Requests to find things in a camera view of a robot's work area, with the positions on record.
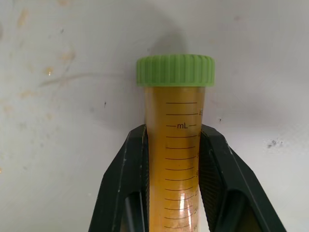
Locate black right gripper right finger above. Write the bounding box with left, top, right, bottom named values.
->
left=197, top=124, right=287, bottom=232

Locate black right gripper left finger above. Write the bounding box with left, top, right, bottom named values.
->
left=87, top=124, right=152, bottom=232

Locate yellow test tube green cap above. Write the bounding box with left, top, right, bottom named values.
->
left=136, top=54, right=216, bottom=232

